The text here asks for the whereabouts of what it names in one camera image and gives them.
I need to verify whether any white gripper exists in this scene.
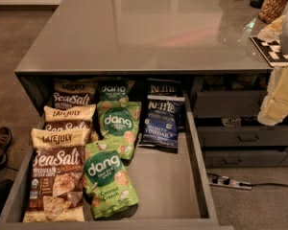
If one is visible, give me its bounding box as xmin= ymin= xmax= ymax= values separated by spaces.
xmin=257 ymin=66 xmax=288 ymax=126

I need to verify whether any blue kettle chip bag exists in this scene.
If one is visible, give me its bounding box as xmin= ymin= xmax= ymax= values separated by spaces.
xmin=139 ymin=95 xmax=184 ymax=149
xmin=148 ymin=79 xmax=181 ymax=97

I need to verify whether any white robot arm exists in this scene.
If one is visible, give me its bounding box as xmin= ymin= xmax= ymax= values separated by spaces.
xmin=257 ymin=12 xmax=288 ymax=126

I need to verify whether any grey right upper drawer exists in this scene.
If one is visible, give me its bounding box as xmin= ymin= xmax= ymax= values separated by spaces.
xmin=193 ymin=90 xmax=267 ymax=118

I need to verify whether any grey right middle drawer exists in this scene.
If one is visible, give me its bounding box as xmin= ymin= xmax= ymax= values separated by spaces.
xmin=197 ymin=126 xmax=288 ymax=147

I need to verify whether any grey right bottom drawer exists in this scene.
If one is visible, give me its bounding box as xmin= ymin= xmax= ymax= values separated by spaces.
xmin=204 ymin=150 xmax=288 ymax=168

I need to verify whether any grey open top drawer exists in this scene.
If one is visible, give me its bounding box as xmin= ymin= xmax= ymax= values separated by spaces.
xmin=0 ymin=103 xmax=234 ymax=230

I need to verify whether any middle green Dang bag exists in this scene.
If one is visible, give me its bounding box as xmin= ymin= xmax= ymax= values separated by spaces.
xmin=97 ymin=101 xmax=142 ymax=160

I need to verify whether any green dang bag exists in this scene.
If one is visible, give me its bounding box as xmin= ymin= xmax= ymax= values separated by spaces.
xmin=84 ymin=142 xmax=139 ymax=219
xmin=96 ymin=78 xmax=134 ymax=102
xmin=97 ymin=101 xmax=142 ymax=160

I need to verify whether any back green Dang bag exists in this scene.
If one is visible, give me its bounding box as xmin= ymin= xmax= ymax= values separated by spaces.
xmin=96 ymin=78 xmax=134 ymax=102

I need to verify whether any front green Dang bag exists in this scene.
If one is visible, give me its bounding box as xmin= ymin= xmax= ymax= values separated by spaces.
xmin=84 ymin=142 xmax=139 ymax=219

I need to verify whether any middle Late July chip bag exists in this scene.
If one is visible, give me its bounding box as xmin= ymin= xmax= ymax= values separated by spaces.
xmin=44 ymin=104 xmax=99 ymax=142

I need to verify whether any late july chip bag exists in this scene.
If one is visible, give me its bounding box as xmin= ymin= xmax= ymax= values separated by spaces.
xmin=44 ymin=104 xmax=99 ymax=142
xmin=23 ymin=128 xmax=90 ymax=222
xmin=53 ymin=79 xmax=96 ymax=110

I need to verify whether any back Late July chip bag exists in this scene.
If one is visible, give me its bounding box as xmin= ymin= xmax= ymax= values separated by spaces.
xmin=53 ymin=79 xmax=96 ymax=110

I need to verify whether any front Late July chip bag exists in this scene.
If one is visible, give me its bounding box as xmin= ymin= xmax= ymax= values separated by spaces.
xmin=23 ymin=128 xmax=90 ymax=222

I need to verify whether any black white fiducial marker tile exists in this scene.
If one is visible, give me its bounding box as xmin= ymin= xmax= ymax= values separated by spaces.
xmin=251 ymin=36 xmax=288 ymax=67

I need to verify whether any white power strip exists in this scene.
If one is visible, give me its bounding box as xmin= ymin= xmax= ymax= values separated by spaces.
xmin=208 ymin=176 xmax=252 ymax=191

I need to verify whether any brown shoe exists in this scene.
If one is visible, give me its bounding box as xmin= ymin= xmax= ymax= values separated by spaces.
xmin=0 ymin=127 xmax=12 ymax=170

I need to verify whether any black power cable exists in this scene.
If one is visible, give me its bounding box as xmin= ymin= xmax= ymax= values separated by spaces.
xmin=250 ymin=182 xmax=288 ymax=189

